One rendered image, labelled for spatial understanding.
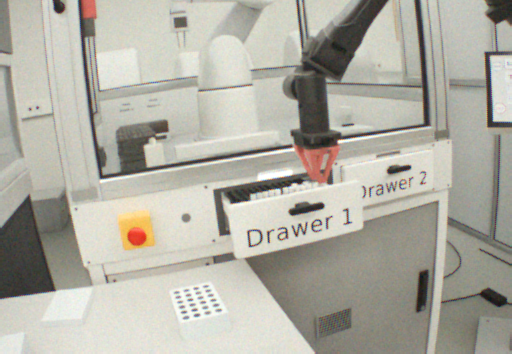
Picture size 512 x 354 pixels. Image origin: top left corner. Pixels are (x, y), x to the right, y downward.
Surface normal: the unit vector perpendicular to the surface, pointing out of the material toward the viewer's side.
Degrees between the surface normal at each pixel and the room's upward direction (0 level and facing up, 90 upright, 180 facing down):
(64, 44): 90
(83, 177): 90
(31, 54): 90
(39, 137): 90
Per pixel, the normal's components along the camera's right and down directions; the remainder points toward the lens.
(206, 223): 0.29, 0.18
